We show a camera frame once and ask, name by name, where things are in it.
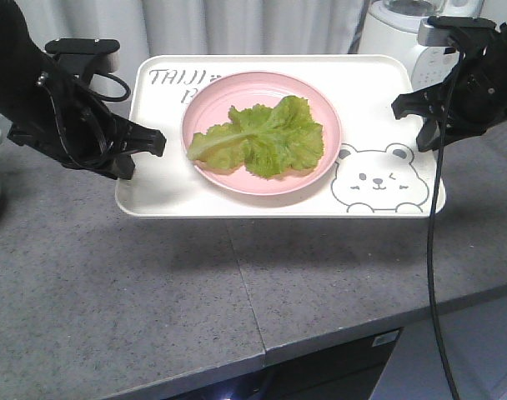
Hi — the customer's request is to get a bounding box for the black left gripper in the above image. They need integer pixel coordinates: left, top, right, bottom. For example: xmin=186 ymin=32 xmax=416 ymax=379
xmin=6 ymin=57 xmax=166 ymax=180

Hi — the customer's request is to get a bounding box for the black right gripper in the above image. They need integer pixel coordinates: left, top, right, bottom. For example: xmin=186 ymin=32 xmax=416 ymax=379
xmin=391 ymin=28 xmax=507 ymax=153

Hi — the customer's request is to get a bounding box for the cream bear serving tray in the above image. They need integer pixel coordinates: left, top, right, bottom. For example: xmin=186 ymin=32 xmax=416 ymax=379
xmin=116 ymin=55 xmax=445 ymax=218

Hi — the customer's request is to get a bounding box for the pink round plate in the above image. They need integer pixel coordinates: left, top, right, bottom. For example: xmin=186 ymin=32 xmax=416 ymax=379
xmin=181 ymin=72 xmax=343 ymax=196

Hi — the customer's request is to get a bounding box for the green lettuce leaf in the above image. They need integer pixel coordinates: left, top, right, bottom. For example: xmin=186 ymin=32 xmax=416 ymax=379
xmin=187 ymin=96 xmax=324 ymax=179

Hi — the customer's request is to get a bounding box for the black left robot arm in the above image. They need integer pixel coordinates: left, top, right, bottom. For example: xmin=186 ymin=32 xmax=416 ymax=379
xmin=0 ymin=1 xmax=166 ymax=179

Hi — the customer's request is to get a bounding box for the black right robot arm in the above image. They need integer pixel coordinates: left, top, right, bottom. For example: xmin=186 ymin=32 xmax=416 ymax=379
xmin=392 ymin=16 xmax=507 ymax=153

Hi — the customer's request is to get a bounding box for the black disinfection cabinet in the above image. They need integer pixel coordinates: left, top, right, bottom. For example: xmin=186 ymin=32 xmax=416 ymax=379
xmin=200 ymin=329 xmax=400 ymax=399

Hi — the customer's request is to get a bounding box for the black right camera cable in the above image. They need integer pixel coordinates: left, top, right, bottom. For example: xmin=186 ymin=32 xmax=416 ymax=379
xmin=425 ymin=45 xmax=465 ymax=400

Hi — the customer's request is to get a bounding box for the black camera cable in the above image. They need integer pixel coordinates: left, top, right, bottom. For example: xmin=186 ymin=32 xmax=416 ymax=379
xmin=425 ymin=45 xmax=465 ymax=400
xmin=44 ymin=70 xmax=132 ymax=168

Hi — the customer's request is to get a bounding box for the black left camera cable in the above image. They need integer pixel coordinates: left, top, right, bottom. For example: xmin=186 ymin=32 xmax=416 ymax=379
xmin=44 ymin=70 xmax=132 ymax=168

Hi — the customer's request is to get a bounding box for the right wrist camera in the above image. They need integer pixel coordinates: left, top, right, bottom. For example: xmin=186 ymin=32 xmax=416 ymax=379
xmin=417 ymin=16 xmax=496 ymax=53

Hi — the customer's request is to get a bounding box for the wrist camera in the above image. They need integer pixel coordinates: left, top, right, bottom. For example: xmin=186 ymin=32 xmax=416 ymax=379
xmin=417 ymin=16 xmax=496 ymax=53
xmin=45 ymin=38 xmax=120 ymax=84

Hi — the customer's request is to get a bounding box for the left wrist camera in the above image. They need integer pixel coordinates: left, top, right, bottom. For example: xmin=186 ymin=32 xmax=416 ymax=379
xmin=45 ymin=38 xmax=120 ymax=84

